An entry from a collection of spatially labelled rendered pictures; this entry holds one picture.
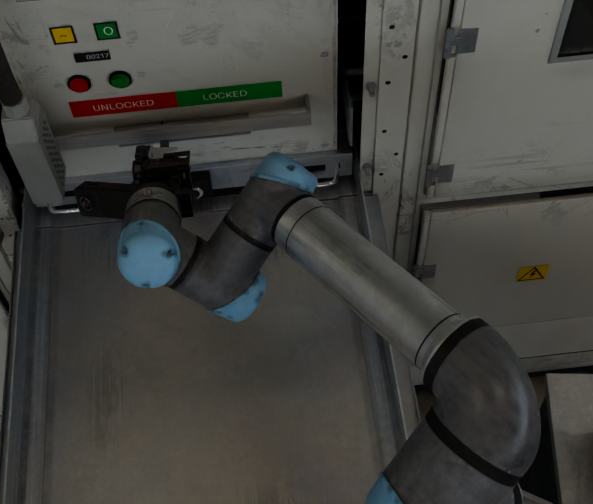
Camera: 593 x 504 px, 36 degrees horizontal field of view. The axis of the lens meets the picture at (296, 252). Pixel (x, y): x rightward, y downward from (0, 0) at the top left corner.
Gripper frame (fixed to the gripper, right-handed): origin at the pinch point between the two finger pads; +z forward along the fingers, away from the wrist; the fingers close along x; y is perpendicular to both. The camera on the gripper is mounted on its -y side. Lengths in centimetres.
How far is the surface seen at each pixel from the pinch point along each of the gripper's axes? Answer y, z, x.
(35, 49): -12.2, -4.4, 19.3
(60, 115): -12.3, 2.4, 7.2
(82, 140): -9.3, -0.4, 3.8
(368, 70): 34.1, -4.6, 11.1
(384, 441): 30, -29, -37
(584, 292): 81, 28, -52
